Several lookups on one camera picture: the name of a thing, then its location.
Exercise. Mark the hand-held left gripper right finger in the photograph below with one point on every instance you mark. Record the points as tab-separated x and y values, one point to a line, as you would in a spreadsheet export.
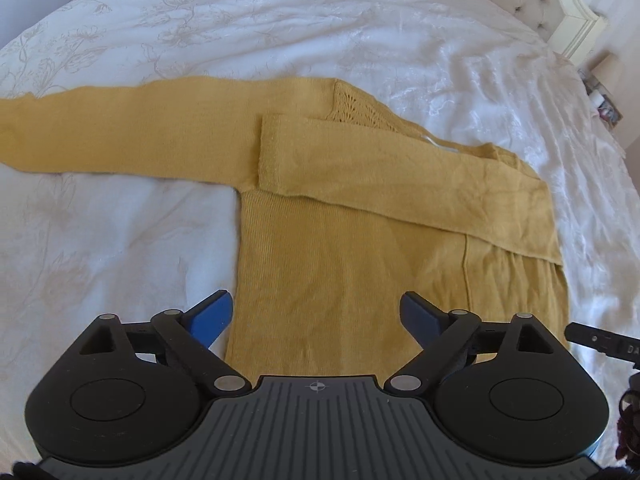
418	318

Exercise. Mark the small picture frame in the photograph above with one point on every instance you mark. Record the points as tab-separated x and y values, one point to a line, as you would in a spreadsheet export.
608	110

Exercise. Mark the mustard yellow knit sweater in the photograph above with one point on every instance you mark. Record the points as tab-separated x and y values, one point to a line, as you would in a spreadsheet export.
350	240

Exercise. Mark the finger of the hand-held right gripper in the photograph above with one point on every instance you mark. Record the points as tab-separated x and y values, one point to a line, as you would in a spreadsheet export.
595	339

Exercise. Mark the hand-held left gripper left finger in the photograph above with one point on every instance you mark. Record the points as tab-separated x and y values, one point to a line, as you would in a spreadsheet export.
216	314

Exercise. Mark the white embroidered bedspread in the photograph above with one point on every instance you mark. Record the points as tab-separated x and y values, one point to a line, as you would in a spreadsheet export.
350	25

